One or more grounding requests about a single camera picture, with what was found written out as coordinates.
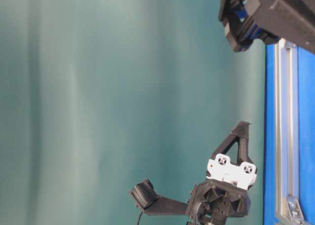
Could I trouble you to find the black gripper white carriages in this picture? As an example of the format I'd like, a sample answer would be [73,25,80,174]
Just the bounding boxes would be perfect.
[187,121,257,225]

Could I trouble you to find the black gripper teal pads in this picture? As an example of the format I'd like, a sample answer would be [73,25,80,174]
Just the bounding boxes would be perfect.
[219,0,315,53]

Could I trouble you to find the silver aluminium extrusion frame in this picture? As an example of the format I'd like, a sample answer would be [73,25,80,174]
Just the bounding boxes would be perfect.
[274,39,306,225]

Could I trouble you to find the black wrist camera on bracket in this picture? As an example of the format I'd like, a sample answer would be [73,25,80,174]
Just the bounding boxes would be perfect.
[129,178,187,216]

